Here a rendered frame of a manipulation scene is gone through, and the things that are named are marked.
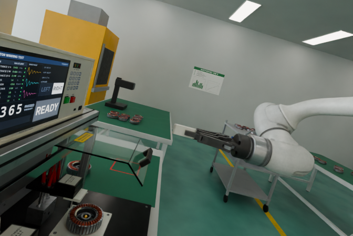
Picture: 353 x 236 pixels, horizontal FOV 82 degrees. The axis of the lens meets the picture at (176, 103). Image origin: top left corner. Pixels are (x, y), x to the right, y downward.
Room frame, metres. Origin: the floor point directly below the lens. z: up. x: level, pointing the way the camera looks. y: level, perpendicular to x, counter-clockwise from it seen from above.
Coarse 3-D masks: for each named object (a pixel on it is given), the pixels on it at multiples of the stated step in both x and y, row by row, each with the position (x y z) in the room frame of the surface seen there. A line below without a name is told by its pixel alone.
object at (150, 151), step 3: (147, 150) 0.71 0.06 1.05; (150, 150) 0.70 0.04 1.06; (144, 153) 0.71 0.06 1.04; (147, 153) 0.67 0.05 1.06; (150, 153) 0.67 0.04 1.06; (144, 156) 0.71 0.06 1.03; (147, 156) 0.64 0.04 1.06; (150, 156) 0.65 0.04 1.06; (144, 159) 0.62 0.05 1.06; (147, 159) 0.62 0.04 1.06; (150, 159) 0.63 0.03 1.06; (141, 162) 0.62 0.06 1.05; (144, 162) 0.62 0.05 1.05; (147, 162) 0.62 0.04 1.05; (150, 162) 0.62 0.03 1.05; (141, 165) 0.62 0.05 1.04; (144, 165) 0.62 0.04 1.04
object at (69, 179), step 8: (64, 176) 0.63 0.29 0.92; (72, 176) 0.65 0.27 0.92; (32, 184) 0.58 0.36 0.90; (40, 184) 0.59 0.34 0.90; (56, 184) 0.59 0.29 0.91; (64, 184) 0.59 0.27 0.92; (72, 184) 0.60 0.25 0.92; (80, 184) 0.64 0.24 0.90; (40, 192) 0.59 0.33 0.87; (48, 192) 0.59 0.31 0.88; (56, 192) 0.59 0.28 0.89; (64, 192) 0.59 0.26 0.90; (72, 192) 0.60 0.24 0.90; (80, 192) 0.63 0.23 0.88; (40, 200) 0.59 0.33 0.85; (72, 200) 0.60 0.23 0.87; (80, 200) 0.60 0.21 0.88
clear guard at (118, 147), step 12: (84, 132) 0.68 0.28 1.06; (96, 132) 0.72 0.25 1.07; (108, 132) 0.75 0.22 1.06; (60, 144) 0.55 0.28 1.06; (72, 144) 0.57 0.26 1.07; (84, 144) 0.59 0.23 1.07; (96, 144) 0.61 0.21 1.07; (108, 144) 0.64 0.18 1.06; (120, 144) 0.67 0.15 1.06; (132, 144) 0.70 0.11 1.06; (96, 156) 0.54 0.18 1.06; (108, 156) 0.55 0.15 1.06; (120, 156) 0.58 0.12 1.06; (132, 156) 0.60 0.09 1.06; (132, 168) 0.55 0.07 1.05; (144, 168) 0.64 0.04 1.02
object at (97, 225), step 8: (72, 208) 0.64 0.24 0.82; (80, 208) 0.64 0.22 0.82; (88, 208) 0.66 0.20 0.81; (96, 208) 0.66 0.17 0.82; (72, 216) 0.60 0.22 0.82; (80, 216) 0.64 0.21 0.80; (88, 216) 0.64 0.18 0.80; (96, 216) 0.63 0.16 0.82; (72, 224) 0.58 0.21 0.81; (80, 224) 0.58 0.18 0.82; (88, 224) 0.59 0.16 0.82; (96, 224) 0.60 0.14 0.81; (80, 232) 0.58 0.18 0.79; (88, 232) 0.59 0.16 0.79
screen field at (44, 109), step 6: (36, 102) 0.45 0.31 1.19; (42, 102) 0.47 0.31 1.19; (48, 102) 0.50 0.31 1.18; (54, 102) 0.52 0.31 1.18; (36, 108) 0.45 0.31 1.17; (42, 108) 0.47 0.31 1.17; (48, 108) 0.50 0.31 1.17; (54, 108) 0.53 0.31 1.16; (36, 114) 0.46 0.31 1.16; (42, 114) 0.48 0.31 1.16; (48, 114) 0.51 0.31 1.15; (54, 114) 0.54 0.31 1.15; (36, 120) 0.46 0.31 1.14
